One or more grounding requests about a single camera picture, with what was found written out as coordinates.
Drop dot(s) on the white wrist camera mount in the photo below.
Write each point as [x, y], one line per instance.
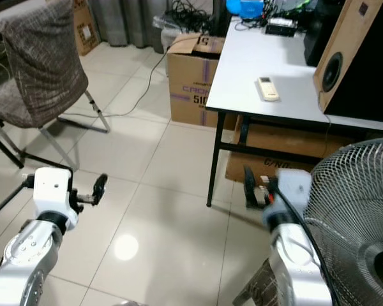
[54, 188]
[293, 188]

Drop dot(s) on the blue plastic object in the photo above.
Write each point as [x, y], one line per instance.
[246, 7]

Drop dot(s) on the small black electronic device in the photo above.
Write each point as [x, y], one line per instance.
[282, 27]

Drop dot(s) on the grey curtain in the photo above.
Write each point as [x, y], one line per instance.
[121, 19]

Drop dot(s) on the white table with black legs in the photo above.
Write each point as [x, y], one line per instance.
[255, 57]

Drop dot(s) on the brown fabric covered chair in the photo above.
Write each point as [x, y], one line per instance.
[45, 64]

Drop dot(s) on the small brown cardboard box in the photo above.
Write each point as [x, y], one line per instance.
[86, 29]

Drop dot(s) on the black box shaped appliance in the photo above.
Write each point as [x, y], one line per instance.
[319, 32]

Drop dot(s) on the flat brown cardboard box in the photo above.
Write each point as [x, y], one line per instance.
[274, 146]

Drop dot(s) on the brown patterned cushion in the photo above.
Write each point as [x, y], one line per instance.
[258, 287]

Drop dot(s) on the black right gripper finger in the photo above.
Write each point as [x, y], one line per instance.
[250, 186]

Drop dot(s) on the clear plastic bag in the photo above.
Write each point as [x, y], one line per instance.
[166, 32]

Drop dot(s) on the wooden loudspeaker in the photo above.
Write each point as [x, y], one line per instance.
[345, 38]

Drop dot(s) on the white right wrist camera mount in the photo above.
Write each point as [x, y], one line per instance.
[293, 188]

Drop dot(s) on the purple printed cardboard box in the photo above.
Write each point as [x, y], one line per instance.
[188, 89]

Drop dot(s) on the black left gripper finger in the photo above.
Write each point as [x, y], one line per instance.
[100, 186]

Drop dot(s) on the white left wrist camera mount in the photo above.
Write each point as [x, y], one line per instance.
[54, 188]

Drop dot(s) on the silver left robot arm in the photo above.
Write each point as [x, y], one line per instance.
[25, 261]

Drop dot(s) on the cream remote control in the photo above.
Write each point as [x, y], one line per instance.
[268, 89]

